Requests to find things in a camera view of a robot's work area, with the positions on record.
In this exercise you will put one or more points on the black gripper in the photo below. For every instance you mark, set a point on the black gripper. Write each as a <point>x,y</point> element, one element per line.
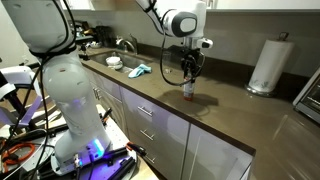
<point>191,58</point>

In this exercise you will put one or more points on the orange and white drink can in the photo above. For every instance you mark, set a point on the orange and white drink can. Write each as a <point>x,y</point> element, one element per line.
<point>188,90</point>

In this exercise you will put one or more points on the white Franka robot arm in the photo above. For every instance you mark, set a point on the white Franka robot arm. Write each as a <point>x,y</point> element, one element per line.
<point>76,110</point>

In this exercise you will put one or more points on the clear drinking glass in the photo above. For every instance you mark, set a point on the clear drinking glass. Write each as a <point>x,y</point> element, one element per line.
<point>167,65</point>

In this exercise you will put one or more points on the light blue cloth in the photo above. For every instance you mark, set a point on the light blue cloth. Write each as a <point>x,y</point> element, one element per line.
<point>139,70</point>

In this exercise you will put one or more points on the steel kitchen sink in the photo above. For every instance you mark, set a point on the steel kitchen sink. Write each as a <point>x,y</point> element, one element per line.
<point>133,60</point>

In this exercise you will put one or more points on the metal paper towel holder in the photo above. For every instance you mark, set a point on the metal paper towel holder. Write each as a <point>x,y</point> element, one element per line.
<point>258,91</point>

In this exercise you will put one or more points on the chrome sink faucet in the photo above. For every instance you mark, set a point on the chrome sink faucet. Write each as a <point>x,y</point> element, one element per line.
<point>127,42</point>

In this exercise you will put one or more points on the white plate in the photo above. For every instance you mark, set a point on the white plate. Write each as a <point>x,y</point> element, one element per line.
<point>116,67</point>

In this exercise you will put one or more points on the white bowl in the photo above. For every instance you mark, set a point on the white bowl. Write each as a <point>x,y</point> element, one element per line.
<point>113,60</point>

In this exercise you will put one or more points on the white paper towel roll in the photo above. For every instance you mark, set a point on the white paper towel roll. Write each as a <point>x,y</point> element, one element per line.
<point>270,66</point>

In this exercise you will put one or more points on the black and orange clamp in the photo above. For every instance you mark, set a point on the black and orange clamp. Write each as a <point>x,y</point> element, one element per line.
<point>136,149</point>

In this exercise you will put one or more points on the black coffee machine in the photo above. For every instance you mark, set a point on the black coffee machine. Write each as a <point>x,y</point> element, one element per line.
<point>103,36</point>

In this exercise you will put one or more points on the white upper kitchen cabinets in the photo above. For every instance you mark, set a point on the white upper kitchen cabinets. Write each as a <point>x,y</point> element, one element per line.
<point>260,4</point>

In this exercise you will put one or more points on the silver toaster oven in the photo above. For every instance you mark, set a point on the silver toaster oven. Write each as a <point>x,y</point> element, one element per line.
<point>310,98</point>

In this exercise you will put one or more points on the black aluminium rail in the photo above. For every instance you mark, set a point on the black aluminium rail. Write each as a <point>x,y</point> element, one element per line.
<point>118,163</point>

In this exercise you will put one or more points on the white and purple frame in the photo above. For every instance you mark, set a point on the white and purple frame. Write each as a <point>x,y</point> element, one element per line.
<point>13,86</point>

